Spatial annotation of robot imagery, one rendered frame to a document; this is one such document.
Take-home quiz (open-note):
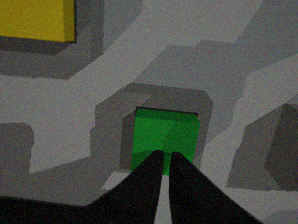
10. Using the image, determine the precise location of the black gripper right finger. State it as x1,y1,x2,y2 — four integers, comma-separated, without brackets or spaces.
169,152,263,224

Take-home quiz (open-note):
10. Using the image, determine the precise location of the yellow button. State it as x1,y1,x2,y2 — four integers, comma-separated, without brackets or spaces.
0,0,104,59

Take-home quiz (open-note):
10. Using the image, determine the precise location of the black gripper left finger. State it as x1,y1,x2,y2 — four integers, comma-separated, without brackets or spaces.
0,150,164,224

